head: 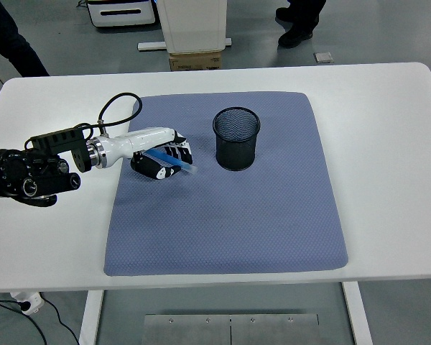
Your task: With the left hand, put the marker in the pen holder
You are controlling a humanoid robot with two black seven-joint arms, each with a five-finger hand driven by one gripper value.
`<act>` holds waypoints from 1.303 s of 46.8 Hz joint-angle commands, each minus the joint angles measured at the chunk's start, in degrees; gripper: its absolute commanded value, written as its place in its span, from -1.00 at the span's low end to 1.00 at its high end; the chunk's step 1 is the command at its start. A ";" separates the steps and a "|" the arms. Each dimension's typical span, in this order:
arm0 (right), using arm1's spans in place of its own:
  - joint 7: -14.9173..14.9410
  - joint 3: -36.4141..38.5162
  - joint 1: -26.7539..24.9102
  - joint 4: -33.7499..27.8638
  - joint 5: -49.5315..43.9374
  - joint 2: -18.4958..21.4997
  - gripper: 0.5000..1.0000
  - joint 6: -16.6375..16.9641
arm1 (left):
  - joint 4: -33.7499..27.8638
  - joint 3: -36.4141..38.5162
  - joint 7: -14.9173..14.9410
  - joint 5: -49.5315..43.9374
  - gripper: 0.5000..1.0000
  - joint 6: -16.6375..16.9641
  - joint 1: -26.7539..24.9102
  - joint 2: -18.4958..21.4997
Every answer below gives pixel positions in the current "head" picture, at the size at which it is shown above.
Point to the black mesh pen holder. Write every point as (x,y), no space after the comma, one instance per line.
(237,154)

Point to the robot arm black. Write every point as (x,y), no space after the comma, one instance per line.
(21,172)

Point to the small grey floor plate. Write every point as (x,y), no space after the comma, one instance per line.
(323,58)

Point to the white cabinet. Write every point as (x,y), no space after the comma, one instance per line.
(194,28)

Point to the grey metal plate with screws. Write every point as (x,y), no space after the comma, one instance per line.
(201,330)

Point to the cardboard box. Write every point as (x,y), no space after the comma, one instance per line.
(197,61)

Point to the person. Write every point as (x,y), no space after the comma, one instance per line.
(10,43)
(298,25)

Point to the white base bar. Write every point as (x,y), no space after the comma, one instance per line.
(151,45)

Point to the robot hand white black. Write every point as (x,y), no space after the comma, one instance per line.
(147,138)

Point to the white appliance with black slot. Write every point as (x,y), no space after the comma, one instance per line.
(122,18)

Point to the white power strip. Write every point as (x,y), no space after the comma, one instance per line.
(30,302)

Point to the blue marker pen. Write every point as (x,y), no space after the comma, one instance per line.
(188,167)

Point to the white table leg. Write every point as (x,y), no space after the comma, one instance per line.
(357,316)
(90,320)

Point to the blue-grey quilted mat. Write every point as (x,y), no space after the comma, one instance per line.
(219,223)

